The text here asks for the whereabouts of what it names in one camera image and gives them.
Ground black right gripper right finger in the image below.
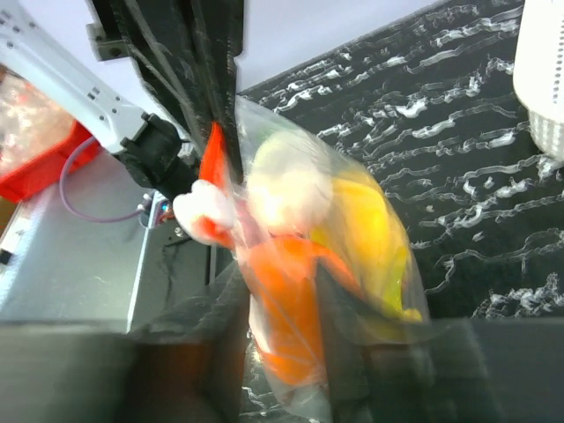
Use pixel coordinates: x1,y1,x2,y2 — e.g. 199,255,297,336
315,264,563,422

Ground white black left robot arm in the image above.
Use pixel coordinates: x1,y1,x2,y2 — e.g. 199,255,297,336
1,1,244,199

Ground orange fake fruit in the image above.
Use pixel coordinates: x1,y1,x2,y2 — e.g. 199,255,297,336
241,235,361,388

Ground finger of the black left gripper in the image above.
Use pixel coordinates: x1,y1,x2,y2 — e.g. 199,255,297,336
87,1,211,152
190,0,244,183

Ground white oval perforated basket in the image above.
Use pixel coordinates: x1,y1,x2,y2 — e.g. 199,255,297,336
513,0,563,161

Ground red plastic bin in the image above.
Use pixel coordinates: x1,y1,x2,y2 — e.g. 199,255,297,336
1,119,91,203

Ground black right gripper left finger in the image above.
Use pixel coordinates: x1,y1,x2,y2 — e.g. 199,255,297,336
1,266,249,422

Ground crumpled clear plastic bags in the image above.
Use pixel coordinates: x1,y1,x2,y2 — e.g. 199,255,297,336
1,66,74,175

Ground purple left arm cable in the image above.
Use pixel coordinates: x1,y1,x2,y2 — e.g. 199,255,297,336
58,135,146,223

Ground clear zip top bag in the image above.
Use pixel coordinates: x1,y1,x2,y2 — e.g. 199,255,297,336
173,97,429,422

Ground yellow fake banana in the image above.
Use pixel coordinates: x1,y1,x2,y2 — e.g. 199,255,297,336
310,170,423,322

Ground pale cream fake food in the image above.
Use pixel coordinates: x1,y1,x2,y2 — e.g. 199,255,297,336
247,131,333,235

